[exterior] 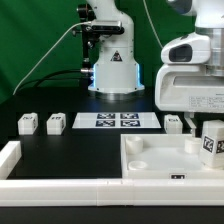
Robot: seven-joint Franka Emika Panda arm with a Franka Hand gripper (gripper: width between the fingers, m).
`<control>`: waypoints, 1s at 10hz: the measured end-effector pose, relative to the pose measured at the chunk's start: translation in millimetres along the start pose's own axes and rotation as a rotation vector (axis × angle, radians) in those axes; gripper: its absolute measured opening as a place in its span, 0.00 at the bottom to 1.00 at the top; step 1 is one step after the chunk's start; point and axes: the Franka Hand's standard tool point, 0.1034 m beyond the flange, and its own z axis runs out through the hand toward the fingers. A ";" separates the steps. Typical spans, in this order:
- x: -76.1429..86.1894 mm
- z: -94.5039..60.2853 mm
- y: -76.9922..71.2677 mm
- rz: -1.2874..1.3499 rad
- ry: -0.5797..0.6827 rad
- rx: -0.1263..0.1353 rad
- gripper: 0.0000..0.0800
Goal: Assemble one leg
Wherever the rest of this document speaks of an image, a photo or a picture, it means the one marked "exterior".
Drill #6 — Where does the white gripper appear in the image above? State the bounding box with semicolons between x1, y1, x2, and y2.
155;65;224;136

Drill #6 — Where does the white square table top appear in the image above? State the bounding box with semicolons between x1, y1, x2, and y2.
120;134;224;179

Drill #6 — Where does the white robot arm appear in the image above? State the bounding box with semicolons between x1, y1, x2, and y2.
79;0;224;113

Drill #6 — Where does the white sheet with tags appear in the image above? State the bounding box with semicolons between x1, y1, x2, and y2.
72;112;161;129

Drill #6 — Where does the green backdrop curtain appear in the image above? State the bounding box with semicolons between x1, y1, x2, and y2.
0;0;195;102

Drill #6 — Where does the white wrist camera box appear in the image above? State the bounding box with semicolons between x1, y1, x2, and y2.
161;32;211;64

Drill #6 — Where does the white cable right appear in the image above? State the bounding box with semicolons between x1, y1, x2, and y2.
142;0;164;49

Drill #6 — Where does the white cable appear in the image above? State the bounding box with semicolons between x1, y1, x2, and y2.
12;21;93;96
142;0;164;49

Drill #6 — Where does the white cable left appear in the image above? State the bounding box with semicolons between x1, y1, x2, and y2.
12;21;93;96

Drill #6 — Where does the black cable bundle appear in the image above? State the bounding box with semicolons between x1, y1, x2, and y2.
14;68;93;94

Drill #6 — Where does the white front wall bar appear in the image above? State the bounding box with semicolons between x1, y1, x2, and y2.
0;179;224;207

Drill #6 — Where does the white wall bar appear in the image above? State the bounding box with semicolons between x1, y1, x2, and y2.
0;179;224;207
0;141;22;180

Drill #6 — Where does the white left wall bar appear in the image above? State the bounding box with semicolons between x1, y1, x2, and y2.
0;141;22;180

